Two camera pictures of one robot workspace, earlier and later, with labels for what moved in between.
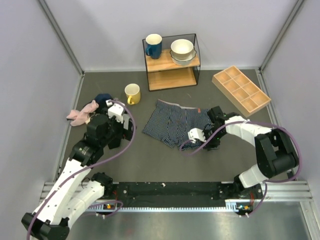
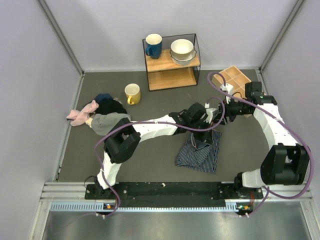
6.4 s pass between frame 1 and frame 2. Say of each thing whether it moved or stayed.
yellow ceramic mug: stayed
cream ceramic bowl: stayed
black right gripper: moved
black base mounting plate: stayed
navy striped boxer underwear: moved
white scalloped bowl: stayed
